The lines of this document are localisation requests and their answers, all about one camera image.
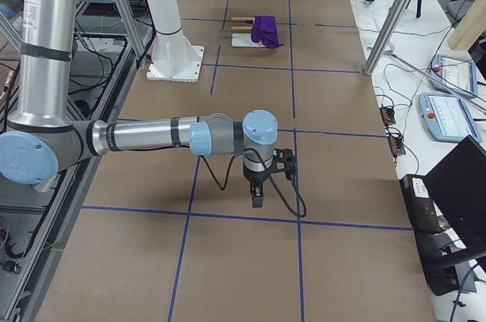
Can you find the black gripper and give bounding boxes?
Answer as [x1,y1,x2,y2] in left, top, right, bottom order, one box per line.
[243,166,269,208]

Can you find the purple towel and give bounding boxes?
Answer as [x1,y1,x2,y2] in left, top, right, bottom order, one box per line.
[251,15,282,49]

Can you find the wooden rack dowel far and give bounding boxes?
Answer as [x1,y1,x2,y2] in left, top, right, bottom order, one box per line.
[230,17,255,23]

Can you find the wooden rack dowel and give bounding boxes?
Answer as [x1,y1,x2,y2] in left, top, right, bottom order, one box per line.
[231,26,252,33]
[230,17,255,23]

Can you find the wooden rack dowel near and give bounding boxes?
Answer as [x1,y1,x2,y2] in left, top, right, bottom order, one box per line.
[231,26,252,33]

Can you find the white towel rack base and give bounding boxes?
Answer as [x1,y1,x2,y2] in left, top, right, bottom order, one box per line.
[232,33,265,48]

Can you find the metal reacher grabber stick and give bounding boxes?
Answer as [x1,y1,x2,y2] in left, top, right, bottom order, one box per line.
[383,50,485,114]

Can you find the orange connector box near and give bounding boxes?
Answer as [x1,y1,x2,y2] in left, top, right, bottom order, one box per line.
[387,134,406,158]

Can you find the orange connector box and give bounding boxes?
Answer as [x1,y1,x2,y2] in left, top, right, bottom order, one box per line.
[387,134,406,158]
[380,106,396,127]

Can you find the orange connector box far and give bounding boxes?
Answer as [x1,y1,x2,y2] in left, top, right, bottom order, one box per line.
[380,106,396,127]

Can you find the black monitor stand box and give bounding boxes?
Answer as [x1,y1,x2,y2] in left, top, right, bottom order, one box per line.
[399,173,486,297]

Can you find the black monitor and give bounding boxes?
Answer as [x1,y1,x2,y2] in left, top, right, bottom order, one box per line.
[424,135,485,246]

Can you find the teach pendant near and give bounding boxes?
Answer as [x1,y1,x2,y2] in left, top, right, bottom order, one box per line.
[418,93,482,143]

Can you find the teach pendant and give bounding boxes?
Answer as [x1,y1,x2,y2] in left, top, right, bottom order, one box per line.
[430,54,478,98]
[418,93,482,143]

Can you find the teach pendant far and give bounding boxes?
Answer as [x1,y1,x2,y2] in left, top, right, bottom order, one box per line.
[430,54,478,98]

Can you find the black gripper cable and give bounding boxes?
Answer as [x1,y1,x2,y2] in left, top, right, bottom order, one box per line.
[199,147,308,218]

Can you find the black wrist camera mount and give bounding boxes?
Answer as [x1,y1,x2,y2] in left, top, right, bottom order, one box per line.
[270,149,296,182]

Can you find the white camera mast pedestal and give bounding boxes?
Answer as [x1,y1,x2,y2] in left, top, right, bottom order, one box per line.
[147,0,204,83]

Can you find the aluminium frame post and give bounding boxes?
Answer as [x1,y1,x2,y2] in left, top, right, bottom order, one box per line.
[364,0,409,76]

